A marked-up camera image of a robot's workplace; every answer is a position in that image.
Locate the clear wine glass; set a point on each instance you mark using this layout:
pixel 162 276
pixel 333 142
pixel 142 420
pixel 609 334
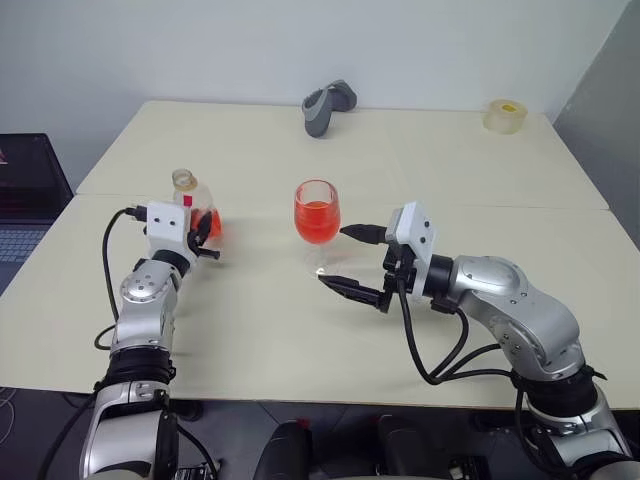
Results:
pixel 317 215

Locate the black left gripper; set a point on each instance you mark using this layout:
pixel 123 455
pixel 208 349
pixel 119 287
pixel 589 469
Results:
pixel 192 242

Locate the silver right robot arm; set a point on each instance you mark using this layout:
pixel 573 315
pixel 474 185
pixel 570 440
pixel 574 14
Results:
pixel 520 310

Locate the dark rounded shape red spot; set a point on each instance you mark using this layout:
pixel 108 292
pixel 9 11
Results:
pixel 290 450

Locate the black laptop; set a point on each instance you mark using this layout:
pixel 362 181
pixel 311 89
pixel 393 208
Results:
pixel 25 190

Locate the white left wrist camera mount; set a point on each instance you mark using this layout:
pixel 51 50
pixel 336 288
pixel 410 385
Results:
pixel 167 225

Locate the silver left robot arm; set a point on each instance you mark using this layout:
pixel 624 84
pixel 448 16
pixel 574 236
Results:
pixel 145 300

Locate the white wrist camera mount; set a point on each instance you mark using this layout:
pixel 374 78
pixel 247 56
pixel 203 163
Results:
pixel 417 225
pixel 167 225

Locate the clear bottle with red drink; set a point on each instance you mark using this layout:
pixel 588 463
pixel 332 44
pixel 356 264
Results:
pixel 202 197

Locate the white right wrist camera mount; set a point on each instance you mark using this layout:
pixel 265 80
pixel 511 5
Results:
pixel 417 225

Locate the clear tape roll yellow core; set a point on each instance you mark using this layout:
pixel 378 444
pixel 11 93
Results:
pixel 505 117

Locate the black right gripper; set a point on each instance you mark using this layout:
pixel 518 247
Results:
pixel 395 265

